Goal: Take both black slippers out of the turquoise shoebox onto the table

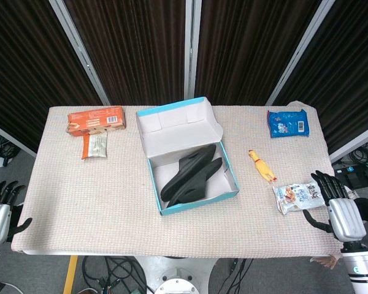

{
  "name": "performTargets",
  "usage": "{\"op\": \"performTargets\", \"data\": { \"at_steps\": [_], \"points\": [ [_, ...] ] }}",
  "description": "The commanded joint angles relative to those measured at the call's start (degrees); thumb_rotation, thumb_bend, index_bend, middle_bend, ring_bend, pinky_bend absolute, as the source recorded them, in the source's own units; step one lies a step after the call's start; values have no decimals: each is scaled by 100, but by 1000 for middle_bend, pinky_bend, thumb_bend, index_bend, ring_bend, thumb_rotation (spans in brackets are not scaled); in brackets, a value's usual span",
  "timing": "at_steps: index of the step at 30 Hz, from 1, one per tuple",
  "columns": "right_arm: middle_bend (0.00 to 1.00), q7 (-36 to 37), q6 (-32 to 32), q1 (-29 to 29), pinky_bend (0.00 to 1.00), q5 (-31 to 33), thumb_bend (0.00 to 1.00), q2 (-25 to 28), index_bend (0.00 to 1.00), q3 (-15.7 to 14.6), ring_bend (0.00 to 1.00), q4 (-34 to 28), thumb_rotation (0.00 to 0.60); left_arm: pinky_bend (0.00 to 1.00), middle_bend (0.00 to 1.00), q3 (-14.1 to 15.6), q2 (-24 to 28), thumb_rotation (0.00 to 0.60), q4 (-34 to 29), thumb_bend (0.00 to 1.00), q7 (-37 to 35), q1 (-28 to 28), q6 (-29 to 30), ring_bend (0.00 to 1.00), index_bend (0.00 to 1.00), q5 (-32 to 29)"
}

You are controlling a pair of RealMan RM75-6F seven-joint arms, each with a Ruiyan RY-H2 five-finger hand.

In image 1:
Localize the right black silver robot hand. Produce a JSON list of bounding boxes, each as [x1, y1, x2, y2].
[[303, 170, 368, 245]]

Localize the black rubber slipper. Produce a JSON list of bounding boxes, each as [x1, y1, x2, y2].
[[160, 145, 217, 202], [167, 157, 223, 208]]

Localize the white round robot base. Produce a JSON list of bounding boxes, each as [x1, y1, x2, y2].
[[134, 255, 222, 294]]

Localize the tan hand-shaped object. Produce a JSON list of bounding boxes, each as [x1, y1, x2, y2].
[[309, 255, 340, 270]]

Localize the orange cardboard snack box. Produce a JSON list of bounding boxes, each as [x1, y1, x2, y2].
[[66, 105, 127, 137]]

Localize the teal cardboard shoe box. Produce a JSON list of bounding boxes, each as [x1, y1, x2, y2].
[[136, 96, 240, 216]]

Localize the white foil snack bag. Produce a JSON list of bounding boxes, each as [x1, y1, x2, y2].
[[271, 181, 326, 216]]

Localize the yellow rubber chicken toy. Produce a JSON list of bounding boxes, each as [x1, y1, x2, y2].
[[248, 149, 278, 184]]

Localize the blue plastic snack bag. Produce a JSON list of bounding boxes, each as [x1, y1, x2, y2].
[[266, 108, 311, 139]]

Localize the beige waffle-weave table cloth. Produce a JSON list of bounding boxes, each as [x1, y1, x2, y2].
[[10, 100, 345, 257]]

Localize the orange white snack packet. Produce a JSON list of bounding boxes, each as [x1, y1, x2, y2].
[[80, 132, 109, 160]]

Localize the dark ribbed partition panel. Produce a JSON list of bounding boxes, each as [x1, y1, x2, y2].
[[0, 0, 104, 154], [63, 0, 187, 107], [272, 0, 368, 154], [195, 0, 323, 107]]

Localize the tangled floor cables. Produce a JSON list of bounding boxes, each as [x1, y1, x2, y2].
[[0, 128, 21, 168]]

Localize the grey aluminium partition rail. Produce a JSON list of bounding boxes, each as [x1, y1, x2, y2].
[[328, 128, 368, 164], [0, 119, 37, 159]]

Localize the black floor cable bundle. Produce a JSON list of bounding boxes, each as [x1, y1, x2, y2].
[[81, 255, 148, 294]]

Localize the grey aluminium partition post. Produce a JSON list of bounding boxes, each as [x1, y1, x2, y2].
[[48, 0, 112, 107], [264, 0, 337, 107], [183, 0, 202, 99]]

